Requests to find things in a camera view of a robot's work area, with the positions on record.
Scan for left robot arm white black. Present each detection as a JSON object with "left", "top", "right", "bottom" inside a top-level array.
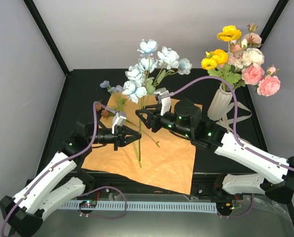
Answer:
[{"left": 0, "top": 112, "right": 141, "bottom": 237}]

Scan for orange wrapping paper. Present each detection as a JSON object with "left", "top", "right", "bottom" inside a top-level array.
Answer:
[{"left": 81, "top": 95, "right": 203, "bottom": 195}]

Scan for white ribbed vase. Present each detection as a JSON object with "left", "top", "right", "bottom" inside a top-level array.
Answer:
[{"left": 207, "top": 85, "right": 233, "bottom": 121}]

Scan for left circuit board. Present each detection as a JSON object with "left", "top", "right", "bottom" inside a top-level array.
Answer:
[{"left": 79, "top": 200, "right": 97, "bottom": 208}]

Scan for right circuit board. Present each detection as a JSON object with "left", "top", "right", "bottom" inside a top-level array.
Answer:
[{"left": 221, "top": 202, "right": 242, "bottom": 210}]

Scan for left black frame post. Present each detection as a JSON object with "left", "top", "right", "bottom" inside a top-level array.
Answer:
[{"left": 23, "top": 0, "right": 70, "bottom": 76}]

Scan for peach cream rose stem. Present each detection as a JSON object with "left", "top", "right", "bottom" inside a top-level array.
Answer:
[{"left": 230, "top": 23, "right": 262, "bottom": 54}]

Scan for small blue flower stem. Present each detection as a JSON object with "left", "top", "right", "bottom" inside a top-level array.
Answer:
[{"left": 100, "top": 80, "right": 127, "bottom": 111}]

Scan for light blue flower stem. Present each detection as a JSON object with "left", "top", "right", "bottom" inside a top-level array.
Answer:
[{"left": 121, "top": 39, "right": 193, "bottom": 168}]

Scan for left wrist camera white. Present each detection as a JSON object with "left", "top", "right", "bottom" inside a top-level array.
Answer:
[{"left": 111, "top": 111, "right": 127, "bottom": 134}]

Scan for red brown flower stem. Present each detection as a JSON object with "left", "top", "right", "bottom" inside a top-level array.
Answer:
[{"left": 96, "top": 98, "right": 160, "bottom": 147}]

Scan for circuit board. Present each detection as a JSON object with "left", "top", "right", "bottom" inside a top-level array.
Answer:
[
  {"left": 79, "top": 200, "right": 97, "bottom": 208},
  {"left": 221, "top": 202, "right": 242, "bottom": 210}
]

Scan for right black frame post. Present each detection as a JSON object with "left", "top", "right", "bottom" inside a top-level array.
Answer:
[{"left": 260, "top": 0, "right": 289, "bottom": 43}]

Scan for light blue cable duct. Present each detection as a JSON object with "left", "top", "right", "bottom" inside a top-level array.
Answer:
[{"left": 60, "top": 200, "right": 217, "bottom": 214}]

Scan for white rose stem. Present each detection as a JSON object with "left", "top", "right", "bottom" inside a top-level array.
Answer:
[{"left": 234, "top": 39, "right": 264, "bottom": 70}]

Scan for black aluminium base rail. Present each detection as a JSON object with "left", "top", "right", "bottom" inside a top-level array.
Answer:
[{"left": 26, "top": 171, "right": 288, "bottom": 202}]

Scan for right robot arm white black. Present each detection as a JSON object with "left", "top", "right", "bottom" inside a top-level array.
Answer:
[{"left": 135, "top": 99, "right": 294, "bottom": 204}]

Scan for cream ribbon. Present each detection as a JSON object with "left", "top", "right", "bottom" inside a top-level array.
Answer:
[{"left": 216, "top": 101, "right": 253, "bottom": 129}]

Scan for black frame post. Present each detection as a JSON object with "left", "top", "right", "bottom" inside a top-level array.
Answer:
[
  {"left": 23, "top": 0, "right": 70, "bottom": 76},
  {"left": 260, "top": 0, "right": 289, "bottom": 43}
]

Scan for yellow flower stem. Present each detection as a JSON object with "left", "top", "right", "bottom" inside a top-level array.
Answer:
[{"left": 201, "top": 25, "right": 242, "bottom": 89}]

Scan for pale pink rose stem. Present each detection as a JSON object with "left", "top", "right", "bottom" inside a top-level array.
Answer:
[{"left": 217, "top": 51, "right": 244, "bottom": 72}]

